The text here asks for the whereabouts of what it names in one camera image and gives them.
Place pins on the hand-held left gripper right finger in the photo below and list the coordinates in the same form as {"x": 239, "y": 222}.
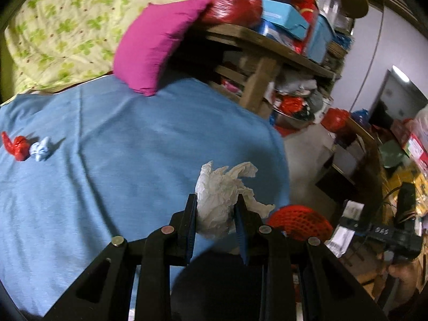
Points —
{"x": 241, "y": 232}

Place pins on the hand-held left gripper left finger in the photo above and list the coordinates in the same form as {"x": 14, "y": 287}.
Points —
{"x": 190, "y": 229}

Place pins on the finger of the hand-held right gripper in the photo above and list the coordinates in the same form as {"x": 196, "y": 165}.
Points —
{"x": 354, "y": 229}

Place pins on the white tissue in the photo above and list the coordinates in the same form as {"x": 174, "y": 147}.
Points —
{"x": 217, "y": 200}

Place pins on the red plastic mesh basket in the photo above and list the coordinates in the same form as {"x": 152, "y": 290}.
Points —
{"x": 301, "y": 222}

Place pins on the person's right hand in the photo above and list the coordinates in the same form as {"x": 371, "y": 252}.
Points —
{"x": 406, "y": 272}

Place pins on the yellow printed carton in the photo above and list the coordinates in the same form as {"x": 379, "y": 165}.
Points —
{"x": 418, "y": 187}

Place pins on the wooden cabinet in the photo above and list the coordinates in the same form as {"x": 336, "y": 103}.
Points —
{"x": 364, "y": 167}

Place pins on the green plate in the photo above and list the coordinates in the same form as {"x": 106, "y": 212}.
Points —
{"x": 394, "y": 153}

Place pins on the red and white box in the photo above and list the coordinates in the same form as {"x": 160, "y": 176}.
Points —
{"x": 418, "y": 150}

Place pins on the blue bed sheet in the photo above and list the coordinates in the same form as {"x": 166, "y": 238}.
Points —
{"x": 117, "y": 174}

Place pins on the blue plastic bag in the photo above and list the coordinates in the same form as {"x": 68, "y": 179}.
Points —
{"x": 360, "y": 116}

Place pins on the metal basin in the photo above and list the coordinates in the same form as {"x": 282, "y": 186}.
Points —
{"x": 296, "y": 118}

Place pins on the doorway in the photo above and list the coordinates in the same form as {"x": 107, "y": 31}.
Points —
{"x": 398, "y": 100}

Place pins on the pile of bags under table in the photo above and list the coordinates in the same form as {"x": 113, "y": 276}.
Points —
{"x": 301, "y": 97}

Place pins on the wooden table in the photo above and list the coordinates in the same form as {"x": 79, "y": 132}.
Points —
{"x": 260, "y": 73}

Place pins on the white ceiling light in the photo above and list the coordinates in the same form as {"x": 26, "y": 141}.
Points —
{"x": 400, "y": 73}

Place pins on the light blue crumpled paper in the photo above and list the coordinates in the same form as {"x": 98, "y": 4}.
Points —
{"x": 40, "y": 150}

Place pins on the magenta pillow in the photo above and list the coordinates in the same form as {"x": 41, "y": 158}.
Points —
{"x": 153, "y": 46}

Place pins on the red crumpled wrapper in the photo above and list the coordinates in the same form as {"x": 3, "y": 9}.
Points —
{"x": 18, "y": 147}

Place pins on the tall light blue box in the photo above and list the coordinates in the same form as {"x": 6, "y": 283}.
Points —
{"x": 321, "y": 40}

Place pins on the flat light blue box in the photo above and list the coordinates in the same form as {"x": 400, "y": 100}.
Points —
{"x": 284, "y": 18}

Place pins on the red plastic bag on table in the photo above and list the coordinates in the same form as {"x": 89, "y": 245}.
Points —
{"x": 234, "y": 5}

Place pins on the green floral quilt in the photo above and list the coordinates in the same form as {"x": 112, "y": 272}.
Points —
{"x": 83, "y": 23}

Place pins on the red gift box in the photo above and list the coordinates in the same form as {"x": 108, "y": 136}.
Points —
{"x": 304, "y": 1}

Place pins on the white wall pipe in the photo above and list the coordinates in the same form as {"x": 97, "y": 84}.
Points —
{"x": 374, "y": 43}

